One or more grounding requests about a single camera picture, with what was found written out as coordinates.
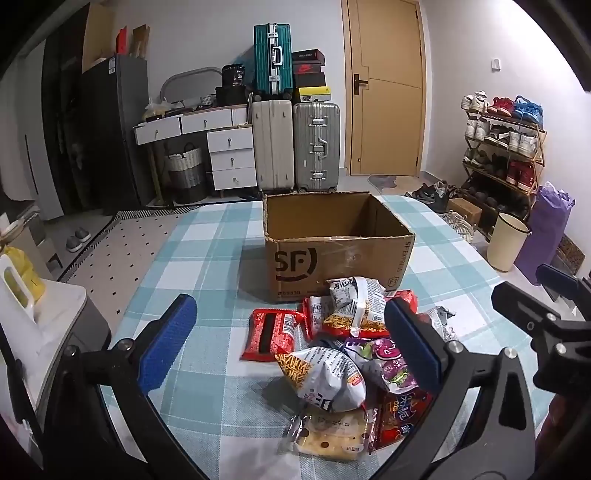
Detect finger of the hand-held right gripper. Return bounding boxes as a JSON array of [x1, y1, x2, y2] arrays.
[[537, 264, 591, 320], [491, 281, 591, 398]]

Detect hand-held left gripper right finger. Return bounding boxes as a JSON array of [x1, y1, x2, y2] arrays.
[[383, 298, 539, 480]]

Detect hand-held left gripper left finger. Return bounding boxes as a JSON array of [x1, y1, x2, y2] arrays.
[[41, 293, 209, 480]]

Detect silver snack packet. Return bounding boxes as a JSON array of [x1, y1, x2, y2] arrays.
[[417, 305, 458, 343]]

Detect purple snack packet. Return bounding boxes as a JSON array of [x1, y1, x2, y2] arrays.
[[344, 336, 423, 394]]

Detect small red snack packet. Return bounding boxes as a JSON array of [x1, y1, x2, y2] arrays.
[[392, 290, 419, 315]]

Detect white noodle snack packet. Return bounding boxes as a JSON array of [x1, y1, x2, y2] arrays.
[[323, 276, 392, 339]]

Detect glossy red snack packet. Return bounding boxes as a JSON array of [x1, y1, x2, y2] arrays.
[[368, 388, 437, 455]]

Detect grey stick snack packet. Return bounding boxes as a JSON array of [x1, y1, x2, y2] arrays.
[[275, 346, 368, 414]]

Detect red white snack packet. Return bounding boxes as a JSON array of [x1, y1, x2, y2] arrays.
[[301, 295, 335, 343]]

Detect red black-striped snack packet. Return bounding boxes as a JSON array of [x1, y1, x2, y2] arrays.
[[240, 308, 306, 364]]

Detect brown cardboard box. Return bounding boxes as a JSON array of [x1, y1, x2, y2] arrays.
[[262, 191, 416, 304]]

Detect clear-wrapped cheese bread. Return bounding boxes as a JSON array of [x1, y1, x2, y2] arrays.
[[278, 405, 376, 462]]

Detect brown patterned doormat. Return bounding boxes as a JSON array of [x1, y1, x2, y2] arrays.
[[555, 234, 588, 278]]

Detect purple bag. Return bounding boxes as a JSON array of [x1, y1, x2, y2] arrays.
[[513, 182, 576, 286]]

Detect cream waste bin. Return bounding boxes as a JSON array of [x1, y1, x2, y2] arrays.
[[486, 212, 533, 272]]

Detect teal plaid tablecloth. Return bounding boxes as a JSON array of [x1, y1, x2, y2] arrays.
[[99, 194, 557, 480]]

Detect white grey cabinet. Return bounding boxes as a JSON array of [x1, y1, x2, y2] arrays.
[[28, 277, 112, 418]]

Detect small cardboard box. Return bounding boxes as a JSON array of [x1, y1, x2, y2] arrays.
[[446, 198, 484, 227]]

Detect dotted floor mat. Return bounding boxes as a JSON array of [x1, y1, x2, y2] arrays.
[[59, 209, 197, 283]]

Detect wooden shoe rack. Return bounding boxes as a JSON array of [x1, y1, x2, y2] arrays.
[[463, 108, 548, 241]]

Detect pile of loose sneakers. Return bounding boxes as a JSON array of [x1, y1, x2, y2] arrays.
[[404, 181, 477, 241]]

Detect white plastic jug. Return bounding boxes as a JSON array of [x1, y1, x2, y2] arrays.
[[0, 254, 49, 372]]

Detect rows of assorted shoes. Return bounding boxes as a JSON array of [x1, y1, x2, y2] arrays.
[[461, 90, 546, 210]]

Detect yellow plastic bag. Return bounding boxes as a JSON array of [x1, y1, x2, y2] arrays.
[[0, 246, 48, 309]]

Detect woven laundry basket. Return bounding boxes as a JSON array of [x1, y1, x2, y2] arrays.
[[165, 143, 206, 204]]

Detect white drawer dresser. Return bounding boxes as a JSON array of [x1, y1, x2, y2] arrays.
[[134, 104, 257, 205]]

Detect black fridge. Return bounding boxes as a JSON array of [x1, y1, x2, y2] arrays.
[[76, 54, 151, 216]]

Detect silver suitcase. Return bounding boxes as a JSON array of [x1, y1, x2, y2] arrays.
[[293, 102, 341, 194]]

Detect cream suitcase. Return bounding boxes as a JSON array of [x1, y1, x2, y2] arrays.
[[252, 99, 296, 193]]

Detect clear plastic food bag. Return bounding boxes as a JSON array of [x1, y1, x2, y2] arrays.
[[143, 99, 170, 122]]

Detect dark wardrobe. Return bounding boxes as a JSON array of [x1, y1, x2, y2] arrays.
[[41, 0, 95, 219]]

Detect wooden door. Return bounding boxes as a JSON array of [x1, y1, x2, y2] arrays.
[[342, 0, 427, 177]]

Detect black storage box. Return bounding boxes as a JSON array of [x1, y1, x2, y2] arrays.
[[215, 85, 253, 107]]

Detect grey oval mirror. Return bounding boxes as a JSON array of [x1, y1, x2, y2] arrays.
[[161, 67, 223, 105]]

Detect yellow black shoe box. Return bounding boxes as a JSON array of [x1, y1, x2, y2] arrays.
[[295, 85, 334, 103]]

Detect black tub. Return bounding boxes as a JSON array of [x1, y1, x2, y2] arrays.
[[222, 64, 246, 88]]

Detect teal suitcase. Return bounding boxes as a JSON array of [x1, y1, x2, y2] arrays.
[[253, 23, 294, 100]]

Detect brown paper bag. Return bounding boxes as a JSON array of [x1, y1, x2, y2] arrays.
[[131, 24, 151, 59]]

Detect flat cardboard sheet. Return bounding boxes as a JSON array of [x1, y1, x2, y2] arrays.
[[82, 4, 114, 73]]

